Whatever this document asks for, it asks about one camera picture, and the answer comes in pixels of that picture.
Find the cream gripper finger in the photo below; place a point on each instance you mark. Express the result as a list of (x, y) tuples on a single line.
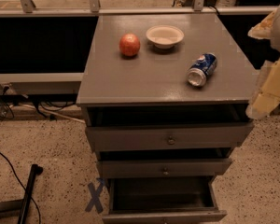
[(264, 29), (266, 97)]

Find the red apple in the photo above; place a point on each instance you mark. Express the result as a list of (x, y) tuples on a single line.
[(129, 45)]

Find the grey top drawer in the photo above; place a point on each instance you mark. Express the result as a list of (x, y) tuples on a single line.
[(139, 128)]

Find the grey drawer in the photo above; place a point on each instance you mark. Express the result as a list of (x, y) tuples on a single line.
[(176, 200), (162, 163), (139, 128)]

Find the grey middle drawer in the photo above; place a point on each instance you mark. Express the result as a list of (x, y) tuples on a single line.
[(162, 163)]

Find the grey drawer cabinet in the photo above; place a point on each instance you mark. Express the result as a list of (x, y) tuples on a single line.
[(158, 77)]

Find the grey bottom drawer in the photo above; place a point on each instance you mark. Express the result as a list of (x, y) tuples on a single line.
[(176, 200)]

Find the blue soda can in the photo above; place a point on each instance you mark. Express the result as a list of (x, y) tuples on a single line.
[(202, 69)]

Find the white bowl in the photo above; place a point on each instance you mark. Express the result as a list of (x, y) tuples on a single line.
[(164, 36)]

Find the grey metal railing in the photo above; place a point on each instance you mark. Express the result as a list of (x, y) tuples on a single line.
[(11, 8)]

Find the blue tape cross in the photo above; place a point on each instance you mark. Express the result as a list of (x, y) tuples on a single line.
[(95, 193)]

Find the black metal stand leg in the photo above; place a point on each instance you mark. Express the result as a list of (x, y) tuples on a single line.
[(21, 207)]

